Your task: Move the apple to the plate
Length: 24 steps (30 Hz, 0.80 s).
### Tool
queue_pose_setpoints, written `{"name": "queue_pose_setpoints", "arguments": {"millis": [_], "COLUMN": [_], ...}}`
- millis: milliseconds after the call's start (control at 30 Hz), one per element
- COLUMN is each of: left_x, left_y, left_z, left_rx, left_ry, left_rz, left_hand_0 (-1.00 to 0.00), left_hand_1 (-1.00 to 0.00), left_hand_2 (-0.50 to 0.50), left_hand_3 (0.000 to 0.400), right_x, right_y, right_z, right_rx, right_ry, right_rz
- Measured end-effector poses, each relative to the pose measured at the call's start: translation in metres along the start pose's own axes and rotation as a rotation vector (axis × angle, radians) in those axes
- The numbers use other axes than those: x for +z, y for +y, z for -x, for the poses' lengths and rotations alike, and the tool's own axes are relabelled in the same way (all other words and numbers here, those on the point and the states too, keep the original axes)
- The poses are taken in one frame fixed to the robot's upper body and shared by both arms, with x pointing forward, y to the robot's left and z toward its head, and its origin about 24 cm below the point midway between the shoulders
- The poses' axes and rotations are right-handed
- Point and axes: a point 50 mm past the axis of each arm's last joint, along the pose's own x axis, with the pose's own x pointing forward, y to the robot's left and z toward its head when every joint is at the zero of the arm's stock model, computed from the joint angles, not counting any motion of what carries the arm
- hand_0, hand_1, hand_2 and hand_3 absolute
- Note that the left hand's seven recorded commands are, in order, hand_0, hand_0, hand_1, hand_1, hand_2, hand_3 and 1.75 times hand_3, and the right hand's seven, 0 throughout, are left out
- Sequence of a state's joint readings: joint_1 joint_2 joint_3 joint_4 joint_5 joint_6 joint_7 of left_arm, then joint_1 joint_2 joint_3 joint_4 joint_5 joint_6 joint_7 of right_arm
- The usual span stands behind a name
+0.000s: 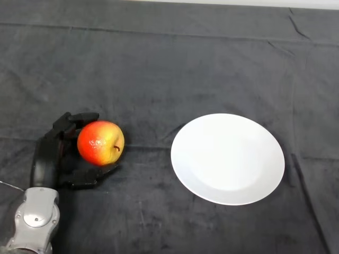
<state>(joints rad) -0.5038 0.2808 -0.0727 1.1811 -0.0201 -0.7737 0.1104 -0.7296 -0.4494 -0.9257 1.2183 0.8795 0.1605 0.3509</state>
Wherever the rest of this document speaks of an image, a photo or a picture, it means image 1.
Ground thin wrist cable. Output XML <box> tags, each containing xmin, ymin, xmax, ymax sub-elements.
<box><xmin>0</xmin><ymin>180</ymin><xmax>25</xmax><ymax>192</ymax></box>

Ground red yellow apple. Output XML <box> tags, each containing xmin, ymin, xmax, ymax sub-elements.
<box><xmin>77</xmin><ymin>120</ymin><xmax>125</xmax><ymax>167</ymax></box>

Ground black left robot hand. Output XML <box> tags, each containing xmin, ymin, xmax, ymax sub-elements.
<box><xmin>30</xmin><ymin>112</ymin><xmax>120</xmax><ymax>190</ymax></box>

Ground white round plate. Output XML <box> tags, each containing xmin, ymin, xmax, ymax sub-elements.
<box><xmin>170</xmin><ymin>113</ymin><xmax>286</xmax><ymax>206</ymax></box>

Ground black cloth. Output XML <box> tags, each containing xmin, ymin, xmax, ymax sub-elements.
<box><xmin>0</xmin><ymin>0</ymin><xmax>339</xmax><ymax>254</ymax></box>

